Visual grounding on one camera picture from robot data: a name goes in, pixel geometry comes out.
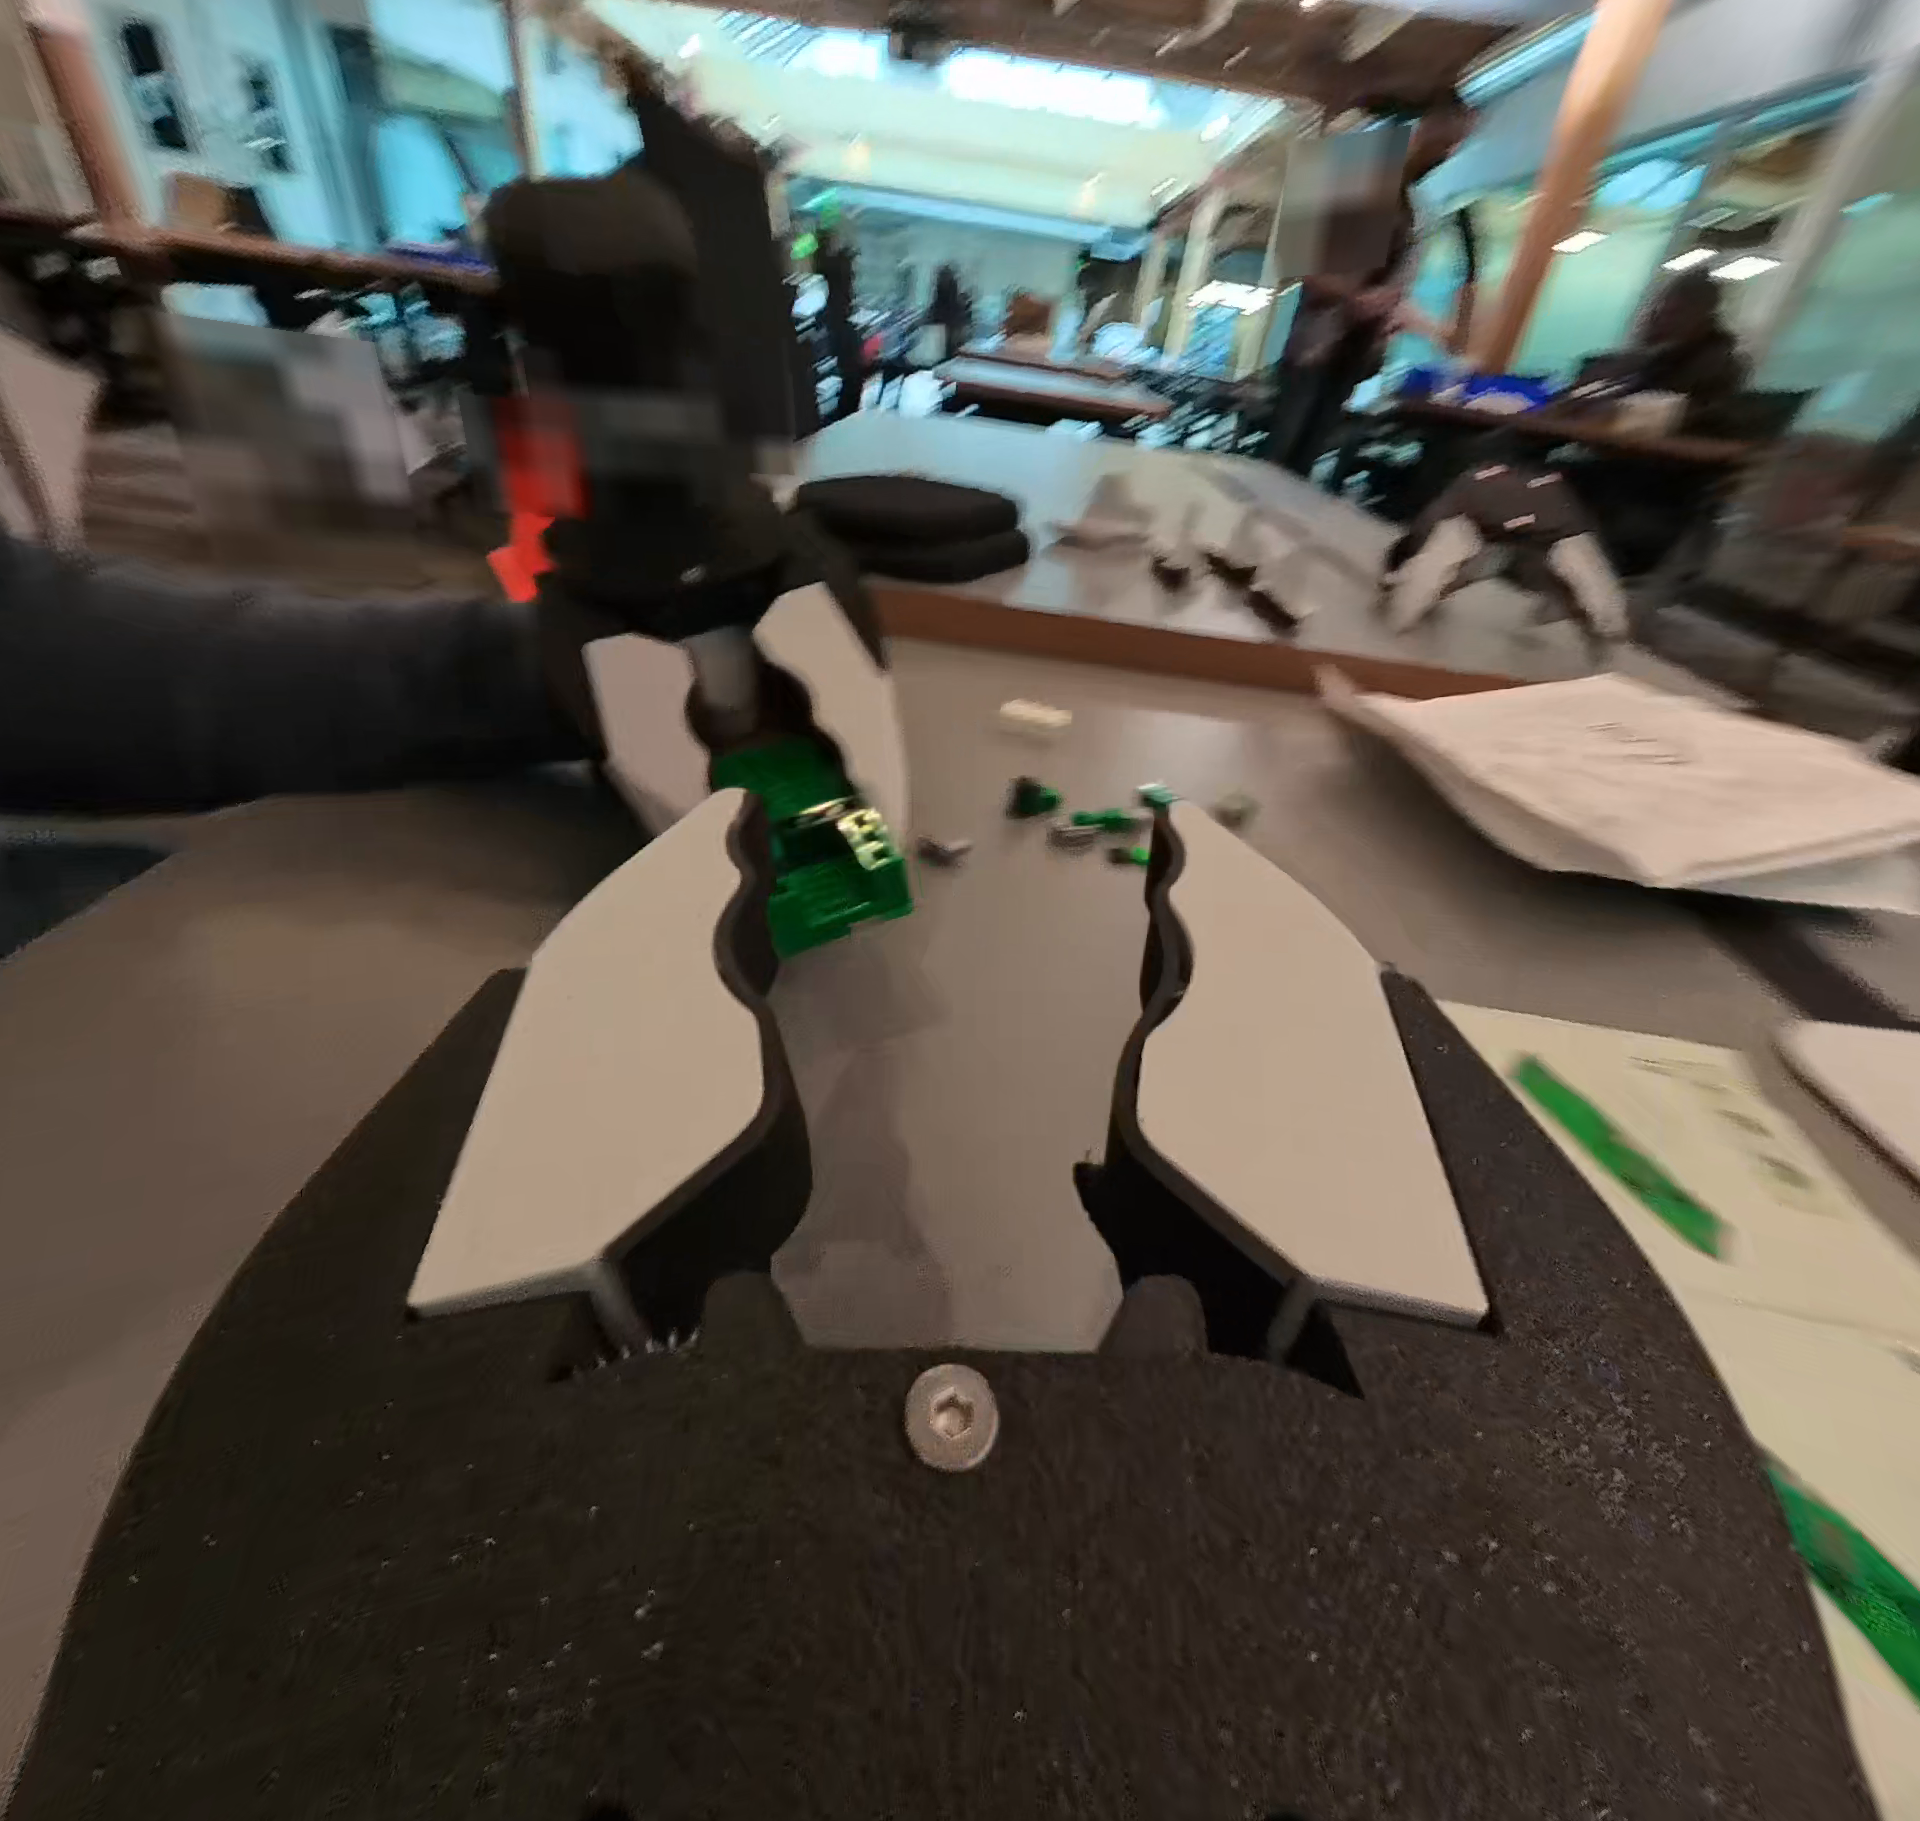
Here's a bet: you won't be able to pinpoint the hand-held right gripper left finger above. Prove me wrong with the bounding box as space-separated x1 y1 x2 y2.
405 785 813 1353

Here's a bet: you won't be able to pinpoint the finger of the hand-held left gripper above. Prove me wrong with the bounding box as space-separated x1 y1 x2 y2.
749 581 914 866
582 631 751 843

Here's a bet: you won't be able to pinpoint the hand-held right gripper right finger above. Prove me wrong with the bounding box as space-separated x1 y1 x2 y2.
1108 796 1498 1359

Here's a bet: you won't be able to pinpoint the green brick assembly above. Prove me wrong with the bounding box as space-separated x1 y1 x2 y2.
708 737 916 959

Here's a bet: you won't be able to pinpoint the person's left forearm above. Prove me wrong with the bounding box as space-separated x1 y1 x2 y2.
0 530 604 820

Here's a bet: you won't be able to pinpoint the grey desk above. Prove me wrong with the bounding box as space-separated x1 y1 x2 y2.
0 635 1920 1672

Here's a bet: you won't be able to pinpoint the orange object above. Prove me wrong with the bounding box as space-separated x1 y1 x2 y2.
483 392 589 602

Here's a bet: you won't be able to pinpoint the black round cushion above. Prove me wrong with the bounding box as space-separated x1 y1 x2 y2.
793 473 1024 541
813 526 1035 583

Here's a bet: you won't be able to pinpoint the grey table with wood edge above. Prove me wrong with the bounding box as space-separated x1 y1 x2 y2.
787 403 1523 694

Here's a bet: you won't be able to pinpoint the scattered small bricks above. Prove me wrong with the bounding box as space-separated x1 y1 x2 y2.
912 777 1261 871

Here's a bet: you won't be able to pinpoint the crumpled paper pieces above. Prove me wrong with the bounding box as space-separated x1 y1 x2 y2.
1047 475 1324 631

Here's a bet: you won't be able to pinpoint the white paper stack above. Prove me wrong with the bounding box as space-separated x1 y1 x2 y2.
1317 670 1920 919

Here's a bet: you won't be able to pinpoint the brick instruction booklet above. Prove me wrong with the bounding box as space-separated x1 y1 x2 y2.
1438 1001 1920 1821

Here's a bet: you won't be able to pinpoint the black and white device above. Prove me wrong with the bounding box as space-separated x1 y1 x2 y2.
1379 459 1635 641

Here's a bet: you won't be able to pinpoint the wooden pillar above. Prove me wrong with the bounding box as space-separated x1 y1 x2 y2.
1474 0 1714 370

